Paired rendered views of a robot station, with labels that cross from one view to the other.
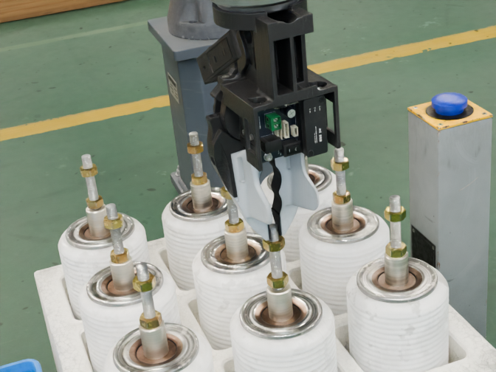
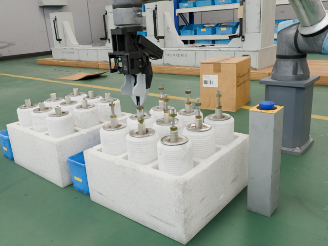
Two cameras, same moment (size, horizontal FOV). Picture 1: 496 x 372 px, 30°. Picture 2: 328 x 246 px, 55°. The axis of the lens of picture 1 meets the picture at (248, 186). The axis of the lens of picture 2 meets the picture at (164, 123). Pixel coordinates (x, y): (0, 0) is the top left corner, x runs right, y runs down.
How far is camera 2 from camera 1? 0.85 m
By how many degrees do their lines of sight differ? 54
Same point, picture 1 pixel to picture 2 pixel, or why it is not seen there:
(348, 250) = (186, 132)
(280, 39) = (113, 34)
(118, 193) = not seen: hidden behind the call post
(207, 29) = (276, 75)
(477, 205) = (265, 151)
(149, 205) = not seen: hidden behind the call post
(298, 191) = (138, 91)
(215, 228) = (180, 117)
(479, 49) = not seen: outside the picture
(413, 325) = (161, 152)
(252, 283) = (157, 128)
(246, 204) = (130, 90)
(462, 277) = (258, 180)
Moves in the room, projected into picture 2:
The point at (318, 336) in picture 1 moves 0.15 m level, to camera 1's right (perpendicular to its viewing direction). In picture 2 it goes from (137, 139) to (167, 156)
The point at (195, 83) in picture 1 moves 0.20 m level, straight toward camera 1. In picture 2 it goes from (267, 94) to (235, 104)
